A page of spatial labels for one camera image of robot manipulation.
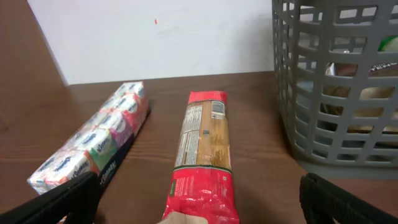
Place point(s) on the red spaghetti packet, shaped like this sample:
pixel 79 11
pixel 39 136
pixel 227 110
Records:
pixel 202 180

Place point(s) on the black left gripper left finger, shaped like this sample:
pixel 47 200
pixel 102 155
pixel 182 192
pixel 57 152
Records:
pixel 75 201

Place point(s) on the grey plastic basket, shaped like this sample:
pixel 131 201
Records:
pixel 337 94

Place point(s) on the tissue pack multipack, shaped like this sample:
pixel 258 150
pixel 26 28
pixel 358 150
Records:
pixel 97 141

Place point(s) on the crumpled snack bag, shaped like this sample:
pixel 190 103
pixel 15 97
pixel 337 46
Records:
pixel 181 218

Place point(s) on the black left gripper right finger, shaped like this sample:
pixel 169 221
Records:
pixel 325 203

